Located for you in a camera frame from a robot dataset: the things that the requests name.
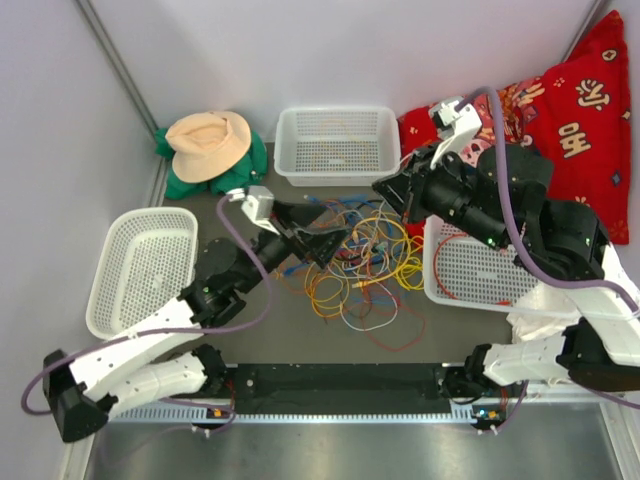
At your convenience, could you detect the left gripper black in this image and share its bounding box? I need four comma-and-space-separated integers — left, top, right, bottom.
236, 201, 354, 295

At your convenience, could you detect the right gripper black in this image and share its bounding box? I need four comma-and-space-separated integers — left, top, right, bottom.
371, 142, 511, 253

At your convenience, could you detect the orange thin cable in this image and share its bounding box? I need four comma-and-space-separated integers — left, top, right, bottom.
277, 197, 429, 354

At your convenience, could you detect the yellow cable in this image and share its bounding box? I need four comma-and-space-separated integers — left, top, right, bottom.
307, 214, 426, 321

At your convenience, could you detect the red ethernet cable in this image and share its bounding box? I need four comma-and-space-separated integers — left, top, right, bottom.
432, 234, 514, 307

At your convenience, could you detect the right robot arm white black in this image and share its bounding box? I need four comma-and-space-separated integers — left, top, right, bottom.
372, 145, 639, 396

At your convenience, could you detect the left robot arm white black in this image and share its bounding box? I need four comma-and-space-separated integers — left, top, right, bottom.
42, 189, 350, 443

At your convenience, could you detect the white basket back centre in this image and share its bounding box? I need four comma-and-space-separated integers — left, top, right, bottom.
274, 106, 401, 187

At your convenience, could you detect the white basket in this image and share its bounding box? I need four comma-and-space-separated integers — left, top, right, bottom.
85, 207, 199, 339
274, 106, 401, 187
423, 216, 550, 313

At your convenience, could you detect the green cloth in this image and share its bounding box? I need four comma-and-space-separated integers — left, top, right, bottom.
165, 130, 268, 200

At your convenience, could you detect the white basket right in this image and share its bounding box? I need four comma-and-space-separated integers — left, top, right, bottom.
423, 216, 550, 313

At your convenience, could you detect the peach bucket hat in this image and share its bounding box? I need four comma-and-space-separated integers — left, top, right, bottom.
165, 111, 252, 183

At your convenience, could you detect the black base bar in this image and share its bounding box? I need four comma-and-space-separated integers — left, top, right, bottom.
198, 363, 482, 414

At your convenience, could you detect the white basket left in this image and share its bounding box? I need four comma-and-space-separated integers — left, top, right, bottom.
85, 207, 199, 339

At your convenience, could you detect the white cloth right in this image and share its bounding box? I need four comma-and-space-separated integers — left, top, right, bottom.
507, 313, 578, 344

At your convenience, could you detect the red printed pillow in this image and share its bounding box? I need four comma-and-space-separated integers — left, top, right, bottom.
397, 10, 631, 245

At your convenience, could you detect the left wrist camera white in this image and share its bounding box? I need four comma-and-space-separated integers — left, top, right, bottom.
228, 185, 279, 235

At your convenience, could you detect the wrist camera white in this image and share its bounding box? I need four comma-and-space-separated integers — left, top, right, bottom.
228, 185, 279, 235
428, 96, 482, 170

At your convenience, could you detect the blue cable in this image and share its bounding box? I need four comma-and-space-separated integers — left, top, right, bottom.
282, 193, 406, 311

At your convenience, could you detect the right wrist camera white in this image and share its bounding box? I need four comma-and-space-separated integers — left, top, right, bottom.
428, 96, 482, 170

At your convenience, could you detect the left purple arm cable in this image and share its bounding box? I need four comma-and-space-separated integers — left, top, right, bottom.
20, 194, 276, 416

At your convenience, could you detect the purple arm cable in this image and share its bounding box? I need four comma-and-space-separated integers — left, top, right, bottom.
20, 194, 276, 416
457, 87, 640, 409

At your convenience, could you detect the white slotted cable duct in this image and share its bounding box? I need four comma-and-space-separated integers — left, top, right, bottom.
109, 402, 501, 425

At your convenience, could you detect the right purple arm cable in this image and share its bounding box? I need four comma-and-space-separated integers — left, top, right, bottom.
457, 87, 640, 409

